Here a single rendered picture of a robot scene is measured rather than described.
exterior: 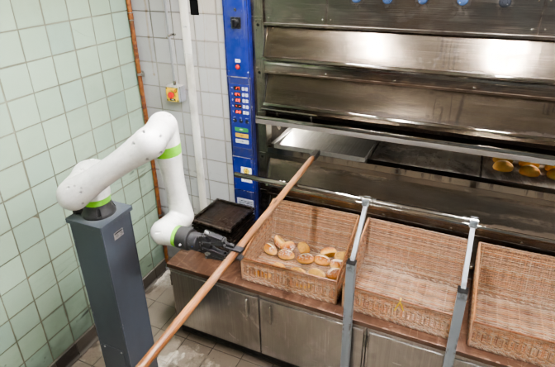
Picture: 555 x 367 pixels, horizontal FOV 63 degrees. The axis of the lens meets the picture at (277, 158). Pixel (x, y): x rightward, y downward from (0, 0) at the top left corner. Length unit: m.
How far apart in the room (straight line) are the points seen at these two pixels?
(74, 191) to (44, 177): 0.78
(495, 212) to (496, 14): 0.98
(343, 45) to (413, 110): 0.48
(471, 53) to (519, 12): 0.24
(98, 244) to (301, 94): 1.28
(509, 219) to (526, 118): 0.54
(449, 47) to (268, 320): 1.71
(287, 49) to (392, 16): 0.57
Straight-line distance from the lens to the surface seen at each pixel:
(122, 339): 2.49
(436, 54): 2.29
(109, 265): 2.19
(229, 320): 2.83
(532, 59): 2.30
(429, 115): 2.36
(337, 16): 2.37
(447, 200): 2.56
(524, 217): 2.58
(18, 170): 2.56
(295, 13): 2.45
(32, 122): 2.56
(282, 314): 2.59
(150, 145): 1.69
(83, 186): 1.88
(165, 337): 1.53
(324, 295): 2.46
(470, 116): 2.35
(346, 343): 2.46
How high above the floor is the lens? 2.26
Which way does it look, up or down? 25 degrees down
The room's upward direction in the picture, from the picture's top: 1 degrees counter-clockwise
